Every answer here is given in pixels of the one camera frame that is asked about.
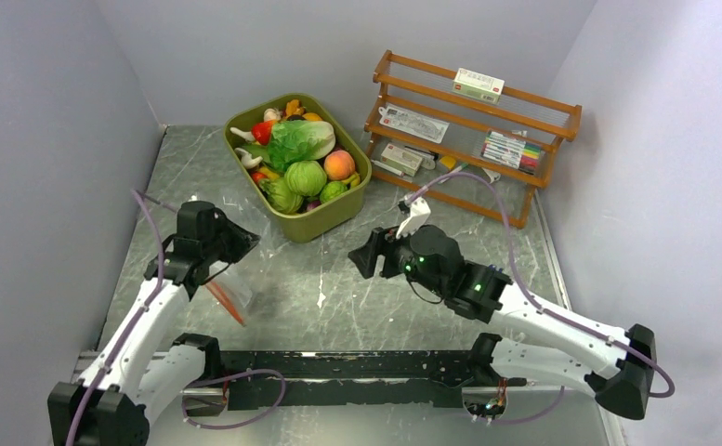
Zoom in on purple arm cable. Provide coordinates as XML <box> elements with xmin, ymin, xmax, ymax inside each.
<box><xmin>64</xmin><ymin>189</ymin><xmax>288</xmax><ymax>446</ymax></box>
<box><xmin>406</xmin><ymin>170</ymin><xmax>676</xmax><ymax>427</ymax></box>

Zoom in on round green cabbage toy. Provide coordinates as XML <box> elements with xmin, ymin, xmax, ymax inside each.
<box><xmin>284</xmin><ymin>161</ymin><xmax>327</xmax><ymax>197</ymax></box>

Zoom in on white box on top shelf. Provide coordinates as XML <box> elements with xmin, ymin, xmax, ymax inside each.
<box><xmin>452</xmin><ymin>68</ymin><xmax>505</xmax><ymax>105</ymax></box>

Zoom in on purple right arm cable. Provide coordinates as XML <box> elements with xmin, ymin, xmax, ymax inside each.
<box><xmin>406</xmin><ymin>170</ymin><xmax>676</xmax><ymax>427</ymax></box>

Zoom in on clear zip bag orange zipper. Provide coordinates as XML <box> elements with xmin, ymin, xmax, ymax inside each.
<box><xmin>204</xmin><ymin>262</ymin><xmax>254</xmax><ymax>327</ymax></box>

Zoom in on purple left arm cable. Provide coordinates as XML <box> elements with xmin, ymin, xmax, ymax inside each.
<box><xmin>64</xmin><ymin>189</ymin><xmax>288</xmax><ymax>446</ymax></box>

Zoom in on white pen on table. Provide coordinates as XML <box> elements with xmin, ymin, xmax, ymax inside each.
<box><xmin>439</xmin><ymin>163</ymin><xmax>467</xmax><ymax>184</ymax></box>

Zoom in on small green lime toy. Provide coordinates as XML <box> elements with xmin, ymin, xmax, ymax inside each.
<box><xmin>319</xmin><ymin>181</ymin><xmax>348</xmax><ymax>204</ymax></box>

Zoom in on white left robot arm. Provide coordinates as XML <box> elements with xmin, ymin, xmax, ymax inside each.
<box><xmin>47</xmin><ymin>201</ymin><xmax>260</xmax><ymax>445</ymax></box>

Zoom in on flat packaged stationery card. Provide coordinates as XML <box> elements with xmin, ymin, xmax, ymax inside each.
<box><xmin>377</xmin><ymin>105</ymin><xmax>450</xmax><ymax>144</ymax></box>

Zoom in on white mushroom toy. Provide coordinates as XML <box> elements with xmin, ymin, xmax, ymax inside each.
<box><xmin>233</xmin><ymin>148</ymin><xmax>264</xmax><ymax>170</ymax></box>

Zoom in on olive green plastic bin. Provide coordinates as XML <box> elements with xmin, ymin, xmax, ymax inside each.
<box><xmin>225</xmin><ymin>93</ymin><xmax>372</xmax><ymax>243</ymax></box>

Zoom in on peach toy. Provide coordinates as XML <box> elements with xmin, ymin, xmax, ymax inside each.
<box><xmin>323</xmin><ymin>150</ymin><xmax>356</xmax><ymax>181</ymax></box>

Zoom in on coloured marker pen set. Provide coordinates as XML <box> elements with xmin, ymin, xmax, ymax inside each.
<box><xmin>480</xmin><ymin>131</ymin><xmax>543</xmax><ymax>175</ymax></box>

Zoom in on green leafy vegetable toy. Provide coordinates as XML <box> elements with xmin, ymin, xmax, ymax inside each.
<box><xmin>258</xmin><ymin>177</ymin><xmax>304</xmax><ymax>215</ymax></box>

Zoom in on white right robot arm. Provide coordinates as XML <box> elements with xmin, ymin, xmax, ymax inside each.
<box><xmin>348</xmin><ymin>225</ymin><xmax>655</xmax><ymax>420</ymax></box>

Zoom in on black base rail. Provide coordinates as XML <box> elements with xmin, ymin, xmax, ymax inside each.
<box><xmin>183</xmin><ymin>333</ymin><xmax>526</xmax><ymax>416</ymax></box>

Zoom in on wooden shelf rack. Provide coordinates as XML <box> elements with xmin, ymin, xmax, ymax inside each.
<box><xmin>363</xmin><ymin>50</ymin><xmax>583</xmax><ymax>229</ymax></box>

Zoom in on napa cabbage toy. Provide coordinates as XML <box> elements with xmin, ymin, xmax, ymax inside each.
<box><xmin>267</xmin><ymin>121</ymin><xmax>336</xmax><ymax>172</ymax></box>

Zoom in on small white green box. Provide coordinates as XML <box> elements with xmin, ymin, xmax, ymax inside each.
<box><xmin>380</xmin><ymin>143</ymin><xmax>423</xmax><ymax>177</ymax></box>

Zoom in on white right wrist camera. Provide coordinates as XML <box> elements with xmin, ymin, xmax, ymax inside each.
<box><xmin>396</xmin><ymin>196</ymin><xmax>431</xmax><ymax>239</ymax></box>

